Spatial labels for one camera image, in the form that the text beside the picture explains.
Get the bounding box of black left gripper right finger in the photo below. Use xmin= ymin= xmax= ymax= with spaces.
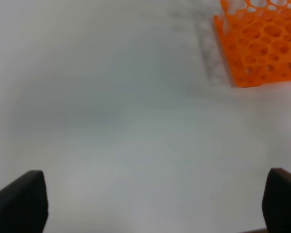
xmin=262 ymin=168 xmax=291 ymax=233

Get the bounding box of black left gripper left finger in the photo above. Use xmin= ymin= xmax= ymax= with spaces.
xmin=0 ymin=170 xmax=49 ymax=233

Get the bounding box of orange test tube rack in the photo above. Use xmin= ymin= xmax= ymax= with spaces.
xmin=213 ymin=0 xmax=291 ymax=88

